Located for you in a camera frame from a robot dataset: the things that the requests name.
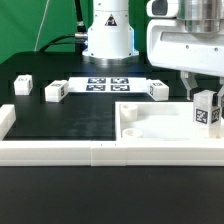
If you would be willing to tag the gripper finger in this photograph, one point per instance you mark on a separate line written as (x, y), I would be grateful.
(220, 94)
(190, 83)

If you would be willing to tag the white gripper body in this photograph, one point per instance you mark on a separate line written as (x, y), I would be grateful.
(186, 35)

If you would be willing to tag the white square tabletop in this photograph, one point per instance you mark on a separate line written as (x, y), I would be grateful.
(172, 121)

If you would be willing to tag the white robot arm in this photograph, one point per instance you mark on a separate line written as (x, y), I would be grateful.
(110, 37)

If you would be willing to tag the white U-shaped fence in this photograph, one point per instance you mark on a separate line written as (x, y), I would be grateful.
(200, 152)

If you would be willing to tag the white marker base plate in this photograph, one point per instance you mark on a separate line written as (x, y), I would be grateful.
(107, 85)

